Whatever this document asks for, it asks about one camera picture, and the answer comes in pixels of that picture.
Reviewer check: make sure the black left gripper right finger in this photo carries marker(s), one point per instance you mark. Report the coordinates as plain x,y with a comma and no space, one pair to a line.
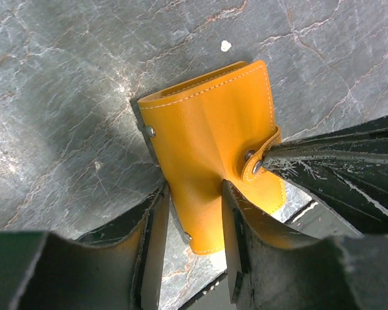
273,266

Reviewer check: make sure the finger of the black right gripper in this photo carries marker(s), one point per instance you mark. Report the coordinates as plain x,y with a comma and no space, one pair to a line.
367,138
354,189

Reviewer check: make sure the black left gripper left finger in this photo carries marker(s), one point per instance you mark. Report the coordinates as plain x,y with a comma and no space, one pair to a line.
115,266

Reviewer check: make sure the orange leather card holder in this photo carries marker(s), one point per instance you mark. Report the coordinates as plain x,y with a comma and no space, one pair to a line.
212,128

